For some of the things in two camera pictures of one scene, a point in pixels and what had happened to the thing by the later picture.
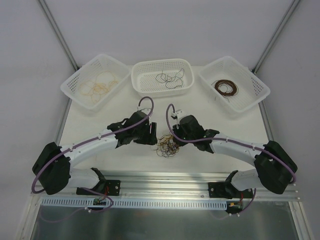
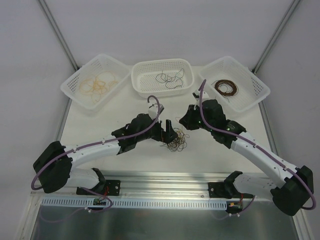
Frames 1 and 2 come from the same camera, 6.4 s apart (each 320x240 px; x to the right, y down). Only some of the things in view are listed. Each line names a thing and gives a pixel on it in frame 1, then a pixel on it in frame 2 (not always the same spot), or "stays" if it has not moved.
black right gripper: [178, 136] to [194, 118]
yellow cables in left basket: [104, 81] stays
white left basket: [93, 82] stays
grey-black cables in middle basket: [171, 82] stays
